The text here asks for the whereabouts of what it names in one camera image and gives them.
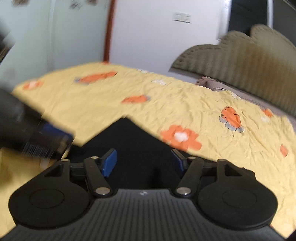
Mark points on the white window frame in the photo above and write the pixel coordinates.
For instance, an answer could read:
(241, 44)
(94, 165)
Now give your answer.
(224, 18)

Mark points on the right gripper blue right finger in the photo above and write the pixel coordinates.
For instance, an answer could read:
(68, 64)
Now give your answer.
(181, 162)

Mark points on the white wall switch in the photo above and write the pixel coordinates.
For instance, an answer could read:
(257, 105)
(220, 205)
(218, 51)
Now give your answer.
(182, 17)

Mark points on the olive upholstered headboard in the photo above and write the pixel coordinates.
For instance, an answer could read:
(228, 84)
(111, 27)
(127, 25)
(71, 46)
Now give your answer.
(262, 64)

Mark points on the red-brown door frame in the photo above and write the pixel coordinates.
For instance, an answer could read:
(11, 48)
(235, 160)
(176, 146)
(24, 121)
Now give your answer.
(109, 31)

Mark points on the black cloth garment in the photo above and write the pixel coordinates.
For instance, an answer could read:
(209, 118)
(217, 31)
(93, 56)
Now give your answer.
(145, 163)

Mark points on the grey brown pillow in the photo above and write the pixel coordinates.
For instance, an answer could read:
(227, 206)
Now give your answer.
(215, 85)

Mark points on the yellow carrot print bedspread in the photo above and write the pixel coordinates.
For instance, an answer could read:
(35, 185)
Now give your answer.
(87, 98)

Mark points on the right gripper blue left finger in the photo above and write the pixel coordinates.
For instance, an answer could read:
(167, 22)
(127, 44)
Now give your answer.
(108, 162)

